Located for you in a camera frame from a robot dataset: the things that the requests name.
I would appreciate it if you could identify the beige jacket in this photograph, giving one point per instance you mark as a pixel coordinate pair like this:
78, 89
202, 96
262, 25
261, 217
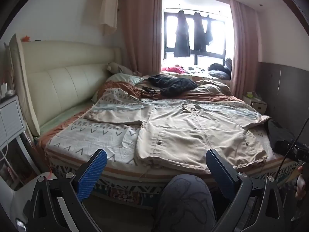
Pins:
193, 135

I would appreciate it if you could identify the white power adapter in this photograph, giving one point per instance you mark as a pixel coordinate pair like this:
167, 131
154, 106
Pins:
3, 90

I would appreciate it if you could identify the black fuzzy cloth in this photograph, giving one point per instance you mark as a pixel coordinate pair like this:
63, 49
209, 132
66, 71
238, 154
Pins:
217, 67

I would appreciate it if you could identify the window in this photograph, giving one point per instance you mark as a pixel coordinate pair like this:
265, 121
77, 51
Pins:
217, 43

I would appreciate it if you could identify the red cloth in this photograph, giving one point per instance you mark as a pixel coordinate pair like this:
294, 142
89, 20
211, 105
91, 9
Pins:
173, 69

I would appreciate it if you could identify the beige hanging cloth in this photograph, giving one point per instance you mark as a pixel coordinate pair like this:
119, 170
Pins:
108, 9

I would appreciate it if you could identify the black knit sweater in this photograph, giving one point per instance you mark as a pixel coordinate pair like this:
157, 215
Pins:
173, 84

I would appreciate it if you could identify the patterned white blanket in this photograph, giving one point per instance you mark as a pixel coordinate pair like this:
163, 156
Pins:
96, 135

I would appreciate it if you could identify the grey blue pillow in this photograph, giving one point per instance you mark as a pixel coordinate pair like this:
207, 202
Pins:
218, 75

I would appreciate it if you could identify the light green pillow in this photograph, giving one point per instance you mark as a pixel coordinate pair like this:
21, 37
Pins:
125, 78

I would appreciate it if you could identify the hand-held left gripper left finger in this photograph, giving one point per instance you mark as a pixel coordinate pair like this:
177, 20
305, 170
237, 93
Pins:
93, 174

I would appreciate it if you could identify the small orange object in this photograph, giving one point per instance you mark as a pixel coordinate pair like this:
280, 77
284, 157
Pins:
26, 38

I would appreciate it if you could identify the beige stuffed toy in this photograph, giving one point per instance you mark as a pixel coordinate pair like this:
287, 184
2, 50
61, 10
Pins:
115, 67

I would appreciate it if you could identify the light green bed sheet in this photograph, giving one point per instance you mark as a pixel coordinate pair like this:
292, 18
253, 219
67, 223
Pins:
65, 116

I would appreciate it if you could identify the white nightstand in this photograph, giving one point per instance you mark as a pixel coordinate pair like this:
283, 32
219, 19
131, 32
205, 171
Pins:
10, 116

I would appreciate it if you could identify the beige crumpled duvet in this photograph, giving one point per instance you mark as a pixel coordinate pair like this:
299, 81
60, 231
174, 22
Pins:
212, 85

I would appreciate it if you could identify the person's right hand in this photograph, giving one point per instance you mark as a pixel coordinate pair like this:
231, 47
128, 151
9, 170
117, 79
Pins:
303, 188

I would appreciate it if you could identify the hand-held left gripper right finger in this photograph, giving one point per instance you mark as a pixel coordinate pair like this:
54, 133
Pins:
222, 171

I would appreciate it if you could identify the white bedside box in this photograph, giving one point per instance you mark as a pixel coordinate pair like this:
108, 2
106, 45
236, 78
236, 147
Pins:
258, 106

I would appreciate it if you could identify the person's leg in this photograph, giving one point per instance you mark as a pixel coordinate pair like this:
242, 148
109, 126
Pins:
185, 203

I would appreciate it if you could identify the dark hanging jacket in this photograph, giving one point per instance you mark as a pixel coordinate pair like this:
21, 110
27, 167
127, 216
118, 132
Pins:
182, 38
200, 36

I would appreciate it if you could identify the pink curtain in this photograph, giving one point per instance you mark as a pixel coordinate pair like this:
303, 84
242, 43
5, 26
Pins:
142, 29
243, 48

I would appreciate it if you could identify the cream padded headboard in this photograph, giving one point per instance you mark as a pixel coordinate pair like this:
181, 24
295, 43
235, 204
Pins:
72, 82

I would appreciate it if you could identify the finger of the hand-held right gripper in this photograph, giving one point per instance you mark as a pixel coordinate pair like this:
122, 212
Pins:
284, 147

